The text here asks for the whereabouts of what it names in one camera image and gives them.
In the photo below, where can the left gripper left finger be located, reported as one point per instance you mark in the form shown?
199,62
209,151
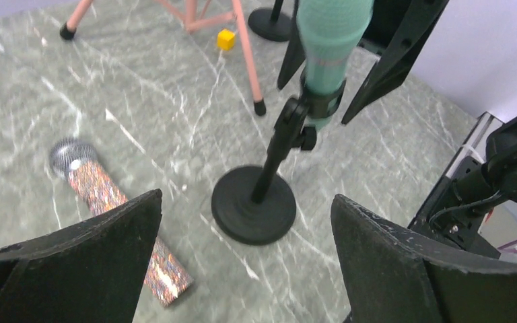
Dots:
91,271

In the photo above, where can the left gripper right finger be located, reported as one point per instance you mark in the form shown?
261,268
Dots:
392,274

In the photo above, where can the black round-base mic stand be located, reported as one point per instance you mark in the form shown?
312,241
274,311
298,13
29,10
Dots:
253,204
270,23

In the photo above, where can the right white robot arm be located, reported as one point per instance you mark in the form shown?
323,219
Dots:
500,165

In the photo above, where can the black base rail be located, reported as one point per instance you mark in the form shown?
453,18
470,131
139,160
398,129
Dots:
454,210

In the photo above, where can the yellow cube near music stand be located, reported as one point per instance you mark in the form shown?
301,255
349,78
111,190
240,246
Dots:
226,39

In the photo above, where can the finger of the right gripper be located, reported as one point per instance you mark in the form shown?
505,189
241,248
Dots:
397,33
294,55

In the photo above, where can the pink music stand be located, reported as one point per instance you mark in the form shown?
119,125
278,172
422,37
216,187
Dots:
193,20

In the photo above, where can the mint green microphone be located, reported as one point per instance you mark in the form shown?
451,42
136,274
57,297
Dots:
329,31

